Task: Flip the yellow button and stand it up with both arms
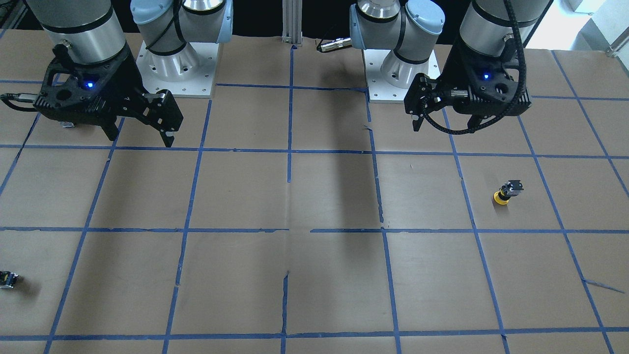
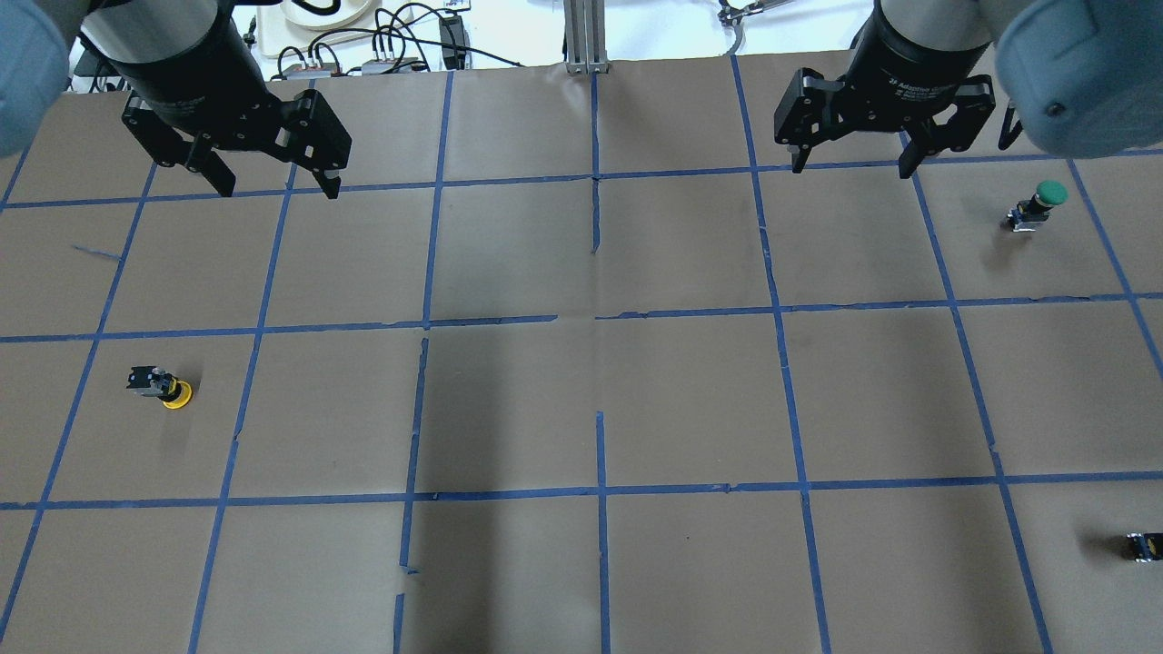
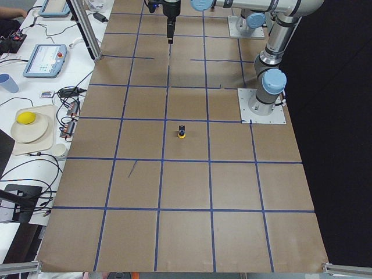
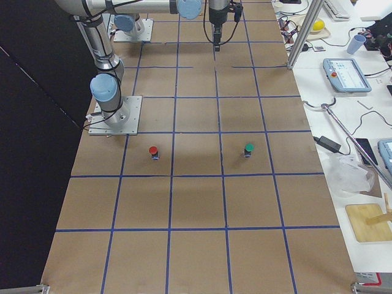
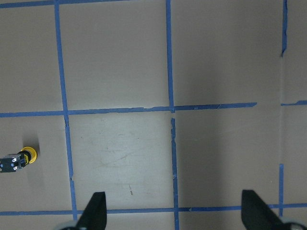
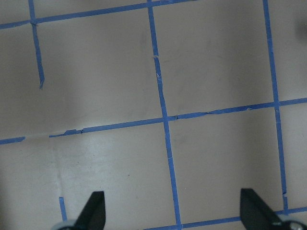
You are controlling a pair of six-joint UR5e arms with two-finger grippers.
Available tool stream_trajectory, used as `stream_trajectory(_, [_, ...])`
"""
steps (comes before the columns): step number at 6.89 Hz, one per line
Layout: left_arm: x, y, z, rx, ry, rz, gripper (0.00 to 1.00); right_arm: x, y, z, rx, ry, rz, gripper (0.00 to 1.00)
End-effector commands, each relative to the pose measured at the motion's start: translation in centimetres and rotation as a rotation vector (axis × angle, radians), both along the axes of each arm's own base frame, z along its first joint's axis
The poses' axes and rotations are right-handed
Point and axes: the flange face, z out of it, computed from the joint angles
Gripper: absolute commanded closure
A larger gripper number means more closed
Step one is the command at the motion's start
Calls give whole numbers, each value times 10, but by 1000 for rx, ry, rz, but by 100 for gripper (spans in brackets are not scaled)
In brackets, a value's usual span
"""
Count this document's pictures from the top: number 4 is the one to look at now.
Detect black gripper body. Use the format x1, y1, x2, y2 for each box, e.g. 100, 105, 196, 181
208, 0, 242, 28

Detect green push button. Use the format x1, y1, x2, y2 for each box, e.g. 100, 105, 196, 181
244, 143, 254, 157

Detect red push button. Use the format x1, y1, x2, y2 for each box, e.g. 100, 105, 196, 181
149, 146, 160, 160

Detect wooden stick stand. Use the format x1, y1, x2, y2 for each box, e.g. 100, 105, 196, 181
366, 192, 391, 225

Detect beige tray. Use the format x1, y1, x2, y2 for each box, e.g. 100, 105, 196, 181
287, 15, 332, 42

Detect yellow lemon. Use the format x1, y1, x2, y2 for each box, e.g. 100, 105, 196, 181
311, 19, 325, 33

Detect white keyboard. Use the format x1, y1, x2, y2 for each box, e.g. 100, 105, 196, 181
323, 0, 350, 21

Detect blue teach pendant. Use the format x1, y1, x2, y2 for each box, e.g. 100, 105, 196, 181
322, 58, 372, 92

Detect light blue plastic cup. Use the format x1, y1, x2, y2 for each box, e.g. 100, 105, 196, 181
347, 34, 367, 55

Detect black power adapter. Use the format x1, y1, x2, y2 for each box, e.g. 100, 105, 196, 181
314, 136, 341, 153

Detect black smartphone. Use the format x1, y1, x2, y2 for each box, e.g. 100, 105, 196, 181
355, 138, 378, 167

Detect clear plastic bag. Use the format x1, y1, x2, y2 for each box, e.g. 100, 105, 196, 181
322, 155, 379, 198

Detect wooden cutting board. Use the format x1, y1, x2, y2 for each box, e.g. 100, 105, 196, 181
345, 203, 391, 243

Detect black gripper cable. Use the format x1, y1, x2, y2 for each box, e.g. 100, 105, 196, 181
203, 6, 240, 47

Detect aluminium frame post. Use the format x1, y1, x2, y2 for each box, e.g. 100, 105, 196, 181
287, 0, 323, 70

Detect metal rod with handle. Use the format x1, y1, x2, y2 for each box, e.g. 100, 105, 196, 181
303, 97, 391, 189

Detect right corner metal bracket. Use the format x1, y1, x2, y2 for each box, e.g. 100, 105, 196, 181
351, 283, 392, 294

